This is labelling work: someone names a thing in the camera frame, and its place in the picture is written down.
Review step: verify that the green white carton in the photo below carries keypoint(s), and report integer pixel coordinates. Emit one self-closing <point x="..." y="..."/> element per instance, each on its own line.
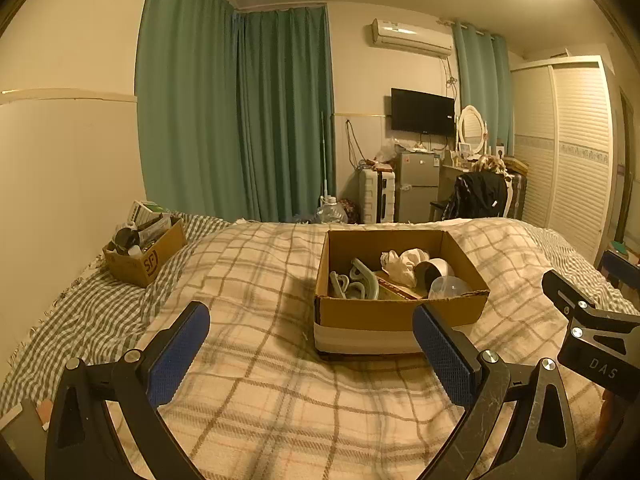
<point x="147" y="208"/>

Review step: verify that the grey small fridge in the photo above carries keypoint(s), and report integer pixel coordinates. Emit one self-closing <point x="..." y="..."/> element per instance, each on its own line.
<point x="416" y="187"/>

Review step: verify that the crumpled plastic bag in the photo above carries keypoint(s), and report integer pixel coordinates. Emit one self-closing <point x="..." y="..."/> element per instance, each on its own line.
<point x="388" y="150"/>

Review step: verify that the white suitcase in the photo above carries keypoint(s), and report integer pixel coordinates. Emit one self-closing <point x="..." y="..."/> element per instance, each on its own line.
<point x="370" y="197"/>

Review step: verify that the large cardboard box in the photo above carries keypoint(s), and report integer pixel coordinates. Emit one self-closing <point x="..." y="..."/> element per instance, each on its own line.
<point x="370" y="320"/>

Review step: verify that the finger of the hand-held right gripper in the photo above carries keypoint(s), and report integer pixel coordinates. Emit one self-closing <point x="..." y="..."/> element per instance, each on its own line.
<point x="562" y="290"/>
<point x="616" y="266"/>

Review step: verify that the white louvred wardrobe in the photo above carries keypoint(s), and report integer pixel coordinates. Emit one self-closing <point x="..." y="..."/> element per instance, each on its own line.
<point x="575" y="160"/>

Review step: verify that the narrow light green curtain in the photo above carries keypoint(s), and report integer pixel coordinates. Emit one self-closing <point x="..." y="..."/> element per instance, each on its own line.
<point x="480" y="80"/>

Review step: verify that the grey flat board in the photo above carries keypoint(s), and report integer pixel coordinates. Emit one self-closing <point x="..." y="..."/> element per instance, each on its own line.
<point x="20" y="430"/>

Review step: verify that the wide green curtain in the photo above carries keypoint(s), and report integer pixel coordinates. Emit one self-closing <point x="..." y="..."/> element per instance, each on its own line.
<point x="190" y="90"/>

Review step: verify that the beige plaid blanket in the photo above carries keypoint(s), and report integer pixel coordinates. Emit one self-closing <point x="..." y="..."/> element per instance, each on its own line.
<point x="260" y="310"/>

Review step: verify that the black jacket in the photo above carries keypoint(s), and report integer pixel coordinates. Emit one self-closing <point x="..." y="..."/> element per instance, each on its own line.
<point x="475" y="195"/>

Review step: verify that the black wall television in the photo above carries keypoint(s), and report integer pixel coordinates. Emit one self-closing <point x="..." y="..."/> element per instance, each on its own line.
<point x="422" y="111"/>

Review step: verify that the large teal plastic hook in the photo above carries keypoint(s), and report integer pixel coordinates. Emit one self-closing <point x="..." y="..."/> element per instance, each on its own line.
<point x="364" y="272"/>

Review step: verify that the small brown cardboard box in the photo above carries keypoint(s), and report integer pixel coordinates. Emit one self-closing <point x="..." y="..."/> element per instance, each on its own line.
<point x="150" y="260"/>

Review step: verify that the small teal plastic hook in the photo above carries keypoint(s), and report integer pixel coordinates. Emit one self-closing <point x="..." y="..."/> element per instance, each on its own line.
<point x="336" y="282"/>

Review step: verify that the brown fluffy item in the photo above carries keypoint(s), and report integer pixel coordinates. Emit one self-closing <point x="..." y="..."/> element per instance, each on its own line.
<point x="487" y="163"/>

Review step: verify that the red white medicine box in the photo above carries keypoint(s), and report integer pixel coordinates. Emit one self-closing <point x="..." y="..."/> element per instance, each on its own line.
<point x="395" y="291"/>

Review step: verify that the white cup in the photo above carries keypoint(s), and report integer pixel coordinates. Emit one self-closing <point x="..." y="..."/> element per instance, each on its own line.
<point x="442" y="266"/>

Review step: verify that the large clear water bottle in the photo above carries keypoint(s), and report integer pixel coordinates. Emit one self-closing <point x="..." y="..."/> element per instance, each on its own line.
<point x="331" y="212"/>

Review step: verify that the white chair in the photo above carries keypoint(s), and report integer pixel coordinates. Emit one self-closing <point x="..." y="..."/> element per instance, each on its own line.
<point x="508" y="196"/>

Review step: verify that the dark suitcase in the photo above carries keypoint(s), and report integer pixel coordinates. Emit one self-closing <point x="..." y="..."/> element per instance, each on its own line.
<point x="519" y="195"/>

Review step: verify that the white air conditioner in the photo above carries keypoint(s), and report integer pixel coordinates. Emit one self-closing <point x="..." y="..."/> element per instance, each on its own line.
<point x="410" y="37"/>

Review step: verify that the white cloth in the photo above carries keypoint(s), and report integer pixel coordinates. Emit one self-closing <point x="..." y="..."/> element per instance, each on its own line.
<point x="405" y="262"/>

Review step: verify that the door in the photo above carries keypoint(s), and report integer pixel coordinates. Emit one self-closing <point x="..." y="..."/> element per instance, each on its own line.
<point x="624" y="170"/>

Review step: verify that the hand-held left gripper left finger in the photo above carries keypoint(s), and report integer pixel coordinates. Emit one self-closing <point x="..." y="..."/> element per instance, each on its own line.
<point x="175" y="355"/>

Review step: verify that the oval white vanity mirror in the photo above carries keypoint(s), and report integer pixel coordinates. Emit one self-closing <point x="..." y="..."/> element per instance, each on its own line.
<point x="471" y="127"/>

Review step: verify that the patterned bag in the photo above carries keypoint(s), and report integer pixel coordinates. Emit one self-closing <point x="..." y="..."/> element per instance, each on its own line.
<point x="349" y="211"/>

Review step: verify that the white pole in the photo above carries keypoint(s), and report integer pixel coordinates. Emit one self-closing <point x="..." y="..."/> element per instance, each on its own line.
<point x="326" y="155"/>

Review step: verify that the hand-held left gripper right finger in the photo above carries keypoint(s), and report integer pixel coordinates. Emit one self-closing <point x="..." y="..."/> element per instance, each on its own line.
<point x="445" y="360"/>

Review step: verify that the green pleated curtain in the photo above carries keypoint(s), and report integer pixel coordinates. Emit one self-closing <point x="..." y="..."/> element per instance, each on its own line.
<point x="285" y="110"/>

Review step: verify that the green checked bedsheet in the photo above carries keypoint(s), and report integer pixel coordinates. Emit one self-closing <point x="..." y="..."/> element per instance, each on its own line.
<point x="75" y="310"/>

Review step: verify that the black round container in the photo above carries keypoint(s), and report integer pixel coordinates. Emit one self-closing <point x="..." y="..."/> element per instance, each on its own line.
<point x="122" y="238"/>

